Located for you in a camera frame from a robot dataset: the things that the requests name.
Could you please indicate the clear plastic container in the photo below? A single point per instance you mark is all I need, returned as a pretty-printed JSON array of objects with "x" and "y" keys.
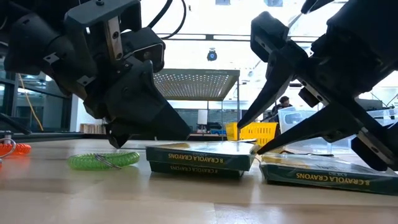
[{"x": 317, "y": 147}]

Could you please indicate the wooden slat crate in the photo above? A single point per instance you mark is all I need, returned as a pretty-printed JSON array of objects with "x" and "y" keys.
[{"x": 90, "y": 128}]

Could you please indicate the Crayola crayon box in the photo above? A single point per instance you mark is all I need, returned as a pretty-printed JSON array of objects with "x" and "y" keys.
[
  {"x": 326, "y": 179},
  {"x": 202, "y": 157},
  {"x": 192, "y": 170}
]

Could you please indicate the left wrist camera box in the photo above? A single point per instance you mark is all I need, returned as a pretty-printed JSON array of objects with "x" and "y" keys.
[{"x": 146, "y": 49}]

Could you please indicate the black desktop monitor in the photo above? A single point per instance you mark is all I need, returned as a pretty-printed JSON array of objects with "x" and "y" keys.
[{"x": 370, "y": 104}]

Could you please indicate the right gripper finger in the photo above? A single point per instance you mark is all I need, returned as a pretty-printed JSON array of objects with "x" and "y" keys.
[
  {"x": 311, "y": 124},
  {"x": 270, "y": 93}
]

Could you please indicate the black table frame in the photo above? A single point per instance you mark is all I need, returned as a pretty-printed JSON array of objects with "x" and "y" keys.
[{"x": 46, "y": 136}]

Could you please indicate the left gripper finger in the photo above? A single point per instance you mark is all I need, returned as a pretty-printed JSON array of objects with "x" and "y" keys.
[
  {"x": 149, "y": 115},
  {"x": 118, "y": 140}
]

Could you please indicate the yellow plastic basket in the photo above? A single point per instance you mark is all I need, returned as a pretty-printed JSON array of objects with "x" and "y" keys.
[{"x": 264, "y": 132}]

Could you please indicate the white background panel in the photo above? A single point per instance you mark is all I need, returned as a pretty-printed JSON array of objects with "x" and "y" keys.
[{"x": 202, "y": 116}]

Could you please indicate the green perforated metal shelf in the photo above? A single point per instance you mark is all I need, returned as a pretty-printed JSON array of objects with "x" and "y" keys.
[{"x": 199, "y": 84}]

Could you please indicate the overhead light bar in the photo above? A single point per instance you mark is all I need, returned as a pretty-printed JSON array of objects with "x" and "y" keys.
[{"x": 210, "y": 37}]

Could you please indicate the black round ceiling fixture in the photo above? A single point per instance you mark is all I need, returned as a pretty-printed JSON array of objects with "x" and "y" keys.
[{"x": 212, "y": 55}]

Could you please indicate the person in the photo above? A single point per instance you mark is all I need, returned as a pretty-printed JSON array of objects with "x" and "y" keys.
[{"x": 283, "y": 101}]

